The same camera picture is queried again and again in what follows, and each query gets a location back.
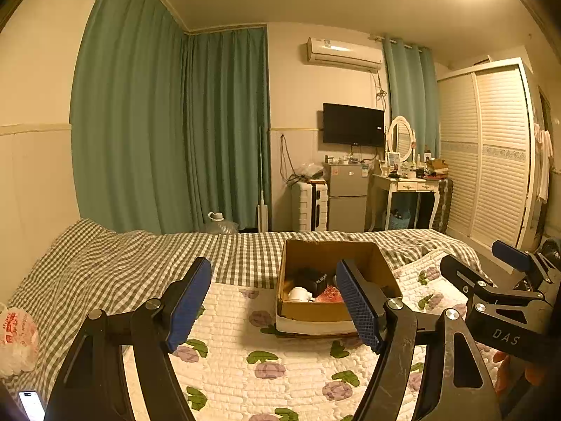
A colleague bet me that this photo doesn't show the black power bank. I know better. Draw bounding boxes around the black power bank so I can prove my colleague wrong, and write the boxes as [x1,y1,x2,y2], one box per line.
[298,268,336,294]

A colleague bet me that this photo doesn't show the clear water jug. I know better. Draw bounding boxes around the clear water jug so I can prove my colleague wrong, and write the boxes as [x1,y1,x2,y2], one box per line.
[202,212,239,234]

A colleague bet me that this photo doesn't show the dark suitcase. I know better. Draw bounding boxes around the dark suitcase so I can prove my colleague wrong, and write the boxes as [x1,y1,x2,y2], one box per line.
[432,178,454,234]

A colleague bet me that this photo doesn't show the blue plastic basket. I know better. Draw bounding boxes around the blue plastic basket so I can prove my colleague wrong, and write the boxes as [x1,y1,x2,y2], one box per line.
[386,208,413,230]

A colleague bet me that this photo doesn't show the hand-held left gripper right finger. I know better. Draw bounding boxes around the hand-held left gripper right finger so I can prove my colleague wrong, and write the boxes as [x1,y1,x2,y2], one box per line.
[335,258,502,421]

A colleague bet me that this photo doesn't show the black wall television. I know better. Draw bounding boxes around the black wall television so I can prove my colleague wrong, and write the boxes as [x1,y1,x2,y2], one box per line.
[323,103,385,147]

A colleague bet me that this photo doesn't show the white dressing table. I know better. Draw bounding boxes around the white dressing table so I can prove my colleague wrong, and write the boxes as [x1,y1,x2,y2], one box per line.
[372,171,441,231]

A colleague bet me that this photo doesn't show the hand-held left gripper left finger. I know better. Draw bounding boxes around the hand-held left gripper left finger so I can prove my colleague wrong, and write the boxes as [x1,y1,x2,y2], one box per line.
[44,256,212,421]

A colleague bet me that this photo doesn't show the teal curtain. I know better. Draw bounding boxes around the teal curtain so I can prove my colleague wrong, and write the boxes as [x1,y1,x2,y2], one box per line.
[70,0,194,234]
[382,35,441,159]
[186,26,270,232]

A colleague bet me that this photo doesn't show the red patterned wallet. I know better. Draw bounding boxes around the red patterned wallet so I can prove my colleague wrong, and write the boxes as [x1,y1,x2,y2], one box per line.
[316,285,347,304]

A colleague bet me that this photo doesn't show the person's right hand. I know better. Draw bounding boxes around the person's right hand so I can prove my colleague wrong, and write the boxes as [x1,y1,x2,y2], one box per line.
[493,352,546,399]

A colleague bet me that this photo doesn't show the white red printed plastic bag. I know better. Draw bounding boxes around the white red printed plastic bag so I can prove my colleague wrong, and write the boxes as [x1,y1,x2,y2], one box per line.
[0,302,40,378]

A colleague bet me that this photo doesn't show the hanging white towels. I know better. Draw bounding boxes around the hanging white towels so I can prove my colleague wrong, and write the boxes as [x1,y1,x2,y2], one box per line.
[532,123,550,205]

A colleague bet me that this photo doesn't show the hanging black cables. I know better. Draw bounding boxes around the hanging black cables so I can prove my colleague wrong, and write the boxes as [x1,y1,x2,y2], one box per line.
[280,134,299,185]

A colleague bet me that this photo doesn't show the white oval mirror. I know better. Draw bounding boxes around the white oval mirror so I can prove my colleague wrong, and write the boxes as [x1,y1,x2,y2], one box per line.
[386,115,415,163]

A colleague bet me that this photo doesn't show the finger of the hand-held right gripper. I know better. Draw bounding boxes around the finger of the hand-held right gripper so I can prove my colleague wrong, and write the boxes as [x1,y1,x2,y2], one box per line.
[491,240,553,290]
[439,254,495,311]

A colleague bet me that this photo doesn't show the clear plastic bag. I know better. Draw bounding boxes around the clear plastic bag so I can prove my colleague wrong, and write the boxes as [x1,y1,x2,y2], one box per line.
[298,162,325,181]

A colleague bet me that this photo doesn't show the black smartphone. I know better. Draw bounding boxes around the black smartphone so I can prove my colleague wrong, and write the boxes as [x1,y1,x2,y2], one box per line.
[18,389,47,421]

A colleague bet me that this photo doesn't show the grey checkered bed sheet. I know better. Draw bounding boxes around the grey checkered bed sheet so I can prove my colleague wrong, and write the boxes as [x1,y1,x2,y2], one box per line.
[6,218,494,404]

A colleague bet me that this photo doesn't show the white suitcase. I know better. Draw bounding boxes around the white suitcase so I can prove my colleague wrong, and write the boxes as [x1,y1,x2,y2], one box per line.
[291,181,329,232]

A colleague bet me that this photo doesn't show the grey small refrigerator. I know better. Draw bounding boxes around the grey small refrigerator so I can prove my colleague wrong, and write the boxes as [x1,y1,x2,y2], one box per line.
[323,161,369,232]

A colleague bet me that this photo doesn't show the white louvered wardrobe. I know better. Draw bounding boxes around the white louvered wardrobe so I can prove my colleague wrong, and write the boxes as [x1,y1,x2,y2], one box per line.
[437,58,544,250]

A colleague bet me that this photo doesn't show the small white container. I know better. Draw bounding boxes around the small white container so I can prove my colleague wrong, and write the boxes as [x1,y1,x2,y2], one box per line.
[287,286,315,303]

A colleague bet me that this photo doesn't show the white air conditioner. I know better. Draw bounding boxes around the white air conditioner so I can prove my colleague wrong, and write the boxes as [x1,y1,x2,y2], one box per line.
[300,37,383,72]

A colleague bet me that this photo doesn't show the white floral quilt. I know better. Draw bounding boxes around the white floral quilt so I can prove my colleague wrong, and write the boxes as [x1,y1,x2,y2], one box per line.
[123,248,505,421]

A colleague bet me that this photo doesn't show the brown cardboard box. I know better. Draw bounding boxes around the brown cardboard box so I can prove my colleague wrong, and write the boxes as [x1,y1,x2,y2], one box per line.
[275,238,404,338]

